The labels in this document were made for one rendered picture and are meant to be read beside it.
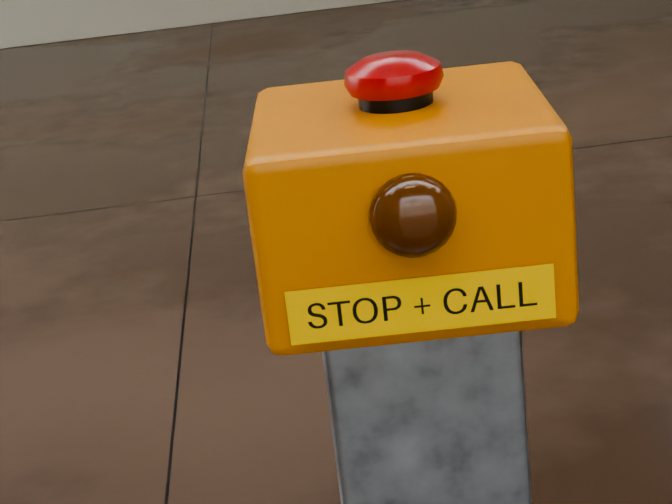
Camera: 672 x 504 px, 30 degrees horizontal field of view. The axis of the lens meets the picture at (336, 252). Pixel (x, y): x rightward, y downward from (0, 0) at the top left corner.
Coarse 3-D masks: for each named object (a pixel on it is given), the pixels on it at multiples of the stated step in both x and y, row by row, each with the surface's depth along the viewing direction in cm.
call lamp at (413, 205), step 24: (384, 192) 44; (408, 192) 44; (432, 192) 44; (384, 216) 44; (408, 216) 44; (432, 216) 44; (456, 216) 44; (384, 240) 44; (408, 240) 44; (432, 240) 44
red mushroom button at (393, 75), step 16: (368, 64) 48; (384, 64) 48; (400, 64) 48; (416, 64) 48; (432, 64) 48; (352, 80) 48; (368, 80) 48; (384, 80) 47; (400, 80) 47; (416, 80) 47; (432, 80) 48; (352, 96) 49; (368, 96) 48; (384, 96) 48; (400, 96) 48; (416, 96) 48
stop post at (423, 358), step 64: (512, 64) 54; (256, 128) 49; (320, 128) 47; (384, 128) 46; (448, 128) 45; (512, 128) 44; (256, 192) 45; (320, 192) 45; (512, 192) 45; (256, 256) 46; (320, 256) 45; (384, 256) 45; (448, 256) 45; (512, 256) 46; (576, 256) 46; (320, 320) 46; (384, 320) 46; (448, 320) 46; (512, 320) 46; (384, 384) 50; (448, 384) 50; (512, 384) 50; (384, 448) 51; (448, 448) 51; (512, 448) 51
